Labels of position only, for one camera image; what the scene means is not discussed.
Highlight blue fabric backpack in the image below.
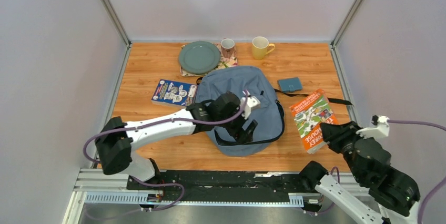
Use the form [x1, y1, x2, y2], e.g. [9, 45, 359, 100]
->
[195, 65, 353, 158]

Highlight teal wallet notebook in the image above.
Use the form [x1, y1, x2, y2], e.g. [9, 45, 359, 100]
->
[277, 77, 303, 93]

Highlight aluminium frame rail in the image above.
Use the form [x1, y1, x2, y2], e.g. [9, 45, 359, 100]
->
[63, 169, 379, 223]

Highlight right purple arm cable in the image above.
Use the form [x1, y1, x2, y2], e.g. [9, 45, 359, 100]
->
[303, 119, 446, 224]

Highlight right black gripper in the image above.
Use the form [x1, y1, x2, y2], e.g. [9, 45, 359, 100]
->
[318, 120, 366, 182]

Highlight floral serving tray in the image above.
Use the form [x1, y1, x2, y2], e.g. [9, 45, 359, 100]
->
[179, 43, 238, 77]

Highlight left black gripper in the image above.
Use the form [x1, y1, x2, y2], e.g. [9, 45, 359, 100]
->
[216, 105, 257, 145]

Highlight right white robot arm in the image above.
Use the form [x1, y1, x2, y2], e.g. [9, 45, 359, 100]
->
[299, 115, 420, 223]

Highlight green ceramic plate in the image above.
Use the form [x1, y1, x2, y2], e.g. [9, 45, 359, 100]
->
[178, 41, 220, 74]

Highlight yellow ceramic mug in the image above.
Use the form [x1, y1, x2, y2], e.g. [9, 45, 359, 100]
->
[252, 36, 276, 60]

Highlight dark blue paperback book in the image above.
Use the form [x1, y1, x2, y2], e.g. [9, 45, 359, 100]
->
[151, 79, 198, 107]

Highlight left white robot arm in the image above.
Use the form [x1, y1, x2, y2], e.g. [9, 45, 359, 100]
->
[92, 90, 261, 190]

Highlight orange treehouse book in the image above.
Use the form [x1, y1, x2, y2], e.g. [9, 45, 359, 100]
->
[289, 89, 338, 154]

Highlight pink patterned mug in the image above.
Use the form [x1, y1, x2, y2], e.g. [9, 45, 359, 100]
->
[220, 38, 236, 58]

